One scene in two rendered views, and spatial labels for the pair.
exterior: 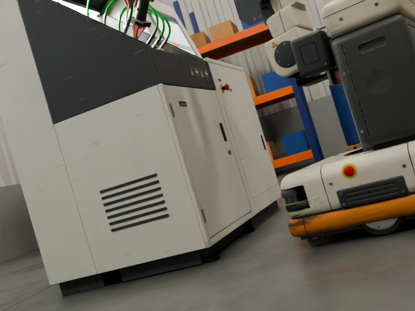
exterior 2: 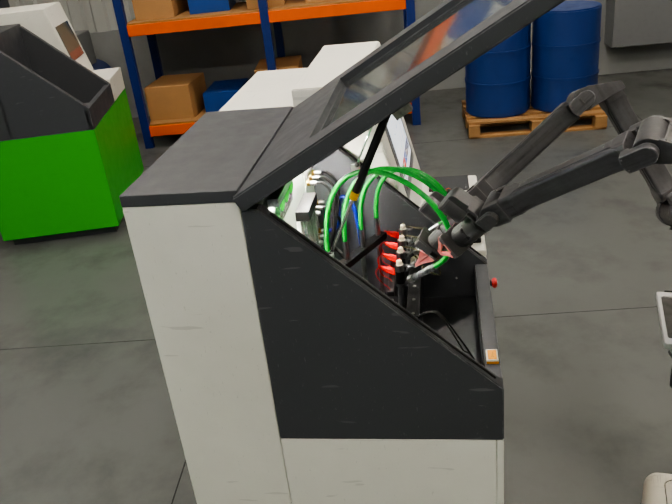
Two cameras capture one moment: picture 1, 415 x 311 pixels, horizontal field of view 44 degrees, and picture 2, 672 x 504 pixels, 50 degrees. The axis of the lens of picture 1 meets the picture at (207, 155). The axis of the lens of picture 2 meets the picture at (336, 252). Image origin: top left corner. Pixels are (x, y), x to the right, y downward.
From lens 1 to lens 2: 201 cm
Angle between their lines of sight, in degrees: 30
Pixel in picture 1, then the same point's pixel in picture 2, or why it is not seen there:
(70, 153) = (303, 483)
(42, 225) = not seen: outside the picture
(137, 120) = (443, 473)
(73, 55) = (348, 357)
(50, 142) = (269, 461)
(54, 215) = not seen: outside the picture
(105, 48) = (418, 366)
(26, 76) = (240, 360)
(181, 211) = not seen: outside the picture
